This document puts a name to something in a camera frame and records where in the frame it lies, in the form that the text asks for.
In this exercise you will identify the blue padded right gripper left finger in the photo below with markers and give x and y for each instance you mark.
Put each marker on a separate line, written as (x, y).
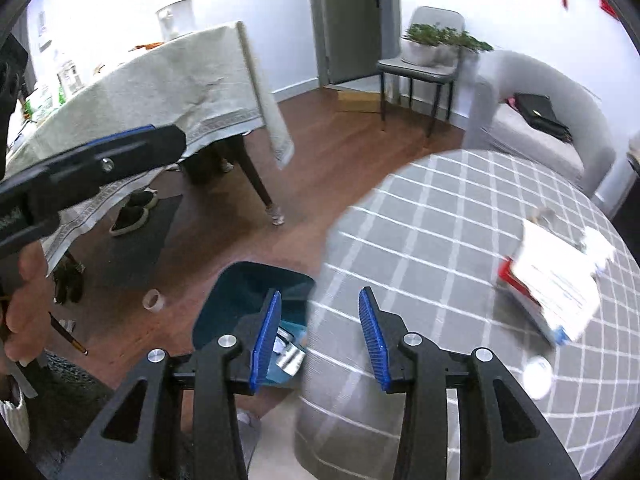
(256, 333)

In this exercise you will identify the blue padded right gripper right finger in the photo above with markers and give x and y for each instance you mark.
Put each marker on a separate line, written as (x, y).
(383, 332)

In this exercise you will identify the person's left hand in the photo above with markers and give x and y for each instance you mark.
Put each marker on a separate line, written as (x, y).
(28, 317)

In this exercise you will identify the dark slippers pair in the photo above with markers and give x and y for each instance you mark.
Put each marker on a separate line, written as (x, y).
(135, 212)

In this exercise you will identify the tape roll on floor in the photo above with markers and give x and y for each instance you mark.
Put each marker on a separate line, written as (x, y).
(153, 301)

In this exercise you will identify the red cigarette box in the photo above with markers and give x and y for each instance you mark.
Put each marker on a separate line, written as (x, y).
(532, 308)

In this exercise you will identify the white bottle cap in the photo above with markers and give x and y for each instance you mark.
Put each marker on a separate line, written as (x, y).
(537, 377)

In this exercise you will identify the dark wooden table leg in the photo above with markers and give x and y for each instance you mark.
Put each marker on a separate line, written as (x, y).
(237, 146)

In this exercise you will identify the white crumpled paper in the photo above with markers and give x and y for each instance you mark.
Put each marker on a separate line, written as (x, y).
(563, 277)

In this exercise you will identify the beige patterned tablecloth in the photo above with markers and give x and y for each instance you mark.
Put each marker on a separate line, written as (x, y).
(207, 84)

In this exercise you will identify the grey armchair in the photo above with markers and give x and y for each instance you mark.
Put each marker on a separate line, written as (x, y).
(494, 124)

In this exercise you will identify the grey dining chair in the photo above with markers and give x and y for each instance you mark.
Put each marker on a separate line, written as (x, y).
(439, 76)

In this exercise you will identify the black handbag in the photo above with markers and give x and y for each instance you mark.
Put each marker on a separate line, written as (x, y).
(538, 112)

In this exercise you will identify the potted plant white pot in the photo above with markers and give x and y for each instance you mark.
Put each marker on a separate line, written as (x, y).
(430, 45)

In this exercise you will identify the dark grey door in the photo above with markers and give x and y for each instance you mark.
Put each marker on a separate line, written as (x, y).
(351, 36)

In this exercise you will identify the red wall scroll right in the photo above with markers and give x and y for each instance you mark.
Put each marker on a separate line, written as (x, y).
(606, 7)

